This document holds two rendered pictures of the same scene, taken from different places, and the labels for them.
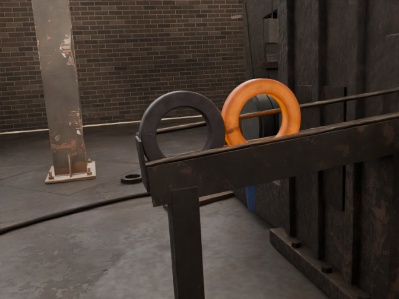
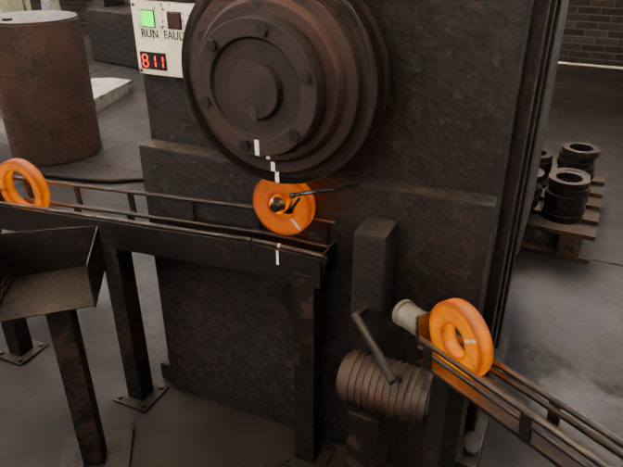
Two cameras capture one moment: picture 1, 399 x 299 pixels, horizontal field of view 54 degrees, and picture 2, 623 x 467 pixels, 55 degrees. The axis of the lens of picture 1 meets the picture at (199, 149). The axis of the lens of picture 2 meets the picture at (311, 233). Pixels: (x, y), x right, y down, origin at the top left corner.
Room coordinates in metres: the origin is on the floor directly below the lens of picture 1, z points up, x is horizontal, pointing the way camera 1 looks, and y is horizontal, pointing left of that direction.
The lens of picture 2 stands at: (0.13, -1.90, 1.42)
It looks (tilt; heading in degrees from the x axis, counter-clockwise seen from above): 28 degrees down; 39
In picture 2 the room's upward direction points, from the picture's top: straight up
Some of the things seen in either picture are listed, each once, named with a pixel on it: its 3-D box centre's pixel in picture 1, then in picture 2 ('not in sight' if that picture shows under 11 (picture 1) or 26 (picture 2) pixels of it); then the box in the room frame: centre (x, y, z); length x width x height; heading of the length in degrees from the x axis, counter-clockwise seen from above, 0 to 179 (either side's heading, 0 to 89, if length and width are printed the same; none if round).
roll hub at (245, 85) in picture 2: not in sight; (258, 88); (1.01, -1.04, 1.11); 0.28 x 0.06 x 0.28; 105
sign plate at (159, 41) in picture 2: not in sight; (178, 41); (1.12, -0.66, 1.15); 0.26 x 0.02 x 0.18; 105
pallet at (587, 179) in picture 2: not in sight; (483, 169); (3.05, -0.71, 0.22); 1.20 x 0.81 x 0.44; 103
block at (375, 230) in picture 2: not in sight; (375, 269); (1.17, -1.24, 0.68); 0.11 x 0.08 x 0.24; 15
